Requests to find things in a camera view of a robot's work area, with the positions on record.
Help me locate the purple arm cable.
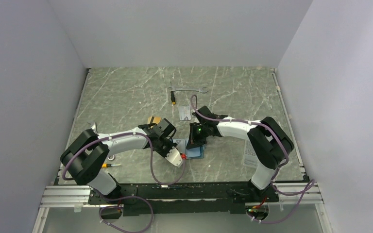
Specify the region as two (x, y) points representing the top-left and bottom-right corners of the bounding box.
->
(61, 132), (187, 233)
(190, 94), (316, 225)

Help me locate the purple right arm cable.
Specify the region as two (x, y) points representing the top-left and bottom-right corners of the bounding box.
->
(190, 94), (316, 225)

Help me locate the yellow handle screwdriver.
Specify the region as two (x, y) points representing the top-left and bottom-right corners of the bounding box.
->
(102, 163), (121, 168)

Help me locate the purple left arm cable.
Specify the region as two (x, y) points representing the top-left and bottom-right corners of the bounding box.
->
(61, 132), (187, 233)

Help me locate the blue leather card holder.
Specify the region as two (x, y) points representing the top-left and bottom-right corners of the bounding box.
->
(172, 138), (204, 159)

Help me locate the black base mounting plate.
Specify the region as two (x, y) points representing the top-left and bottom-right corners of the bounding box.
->
(88, 182), (279, 216)

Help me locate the red adjustable wrench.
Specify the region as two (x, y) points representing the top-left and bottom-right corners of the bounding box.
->
(88, 120), (116, 161)

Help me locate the clear plastic screw box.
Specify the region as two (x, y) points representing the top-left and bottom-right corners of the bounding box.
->
(242, 141), (259, 168)

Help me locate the silver open-end wrench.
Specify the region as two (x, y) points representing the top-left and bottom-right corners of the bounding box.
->
(168, 86), (208, 93)

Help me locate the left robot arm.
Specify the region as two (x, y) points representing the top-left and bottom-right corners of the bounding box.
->
(60, 118), (183, 204)

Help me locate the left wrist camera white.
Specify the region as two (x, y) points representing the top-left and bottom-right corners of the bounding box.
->
(165, 147), (184, 167)

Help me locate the aluminium frame rail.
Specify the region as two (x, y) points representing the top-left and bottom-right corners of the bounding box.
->
(33, 182), (333, 233)

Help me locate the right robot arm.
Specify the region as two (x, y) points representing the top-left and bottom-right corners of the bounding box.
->
(187, 106), (294, 201)

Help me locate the silver credit card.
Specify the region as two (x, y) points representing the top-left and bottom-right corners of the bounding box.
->
(178, 105), (192, 121)

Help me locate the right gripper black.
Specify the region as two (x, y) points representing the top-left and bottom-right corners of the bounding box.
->
(186, 123), (209, 150)

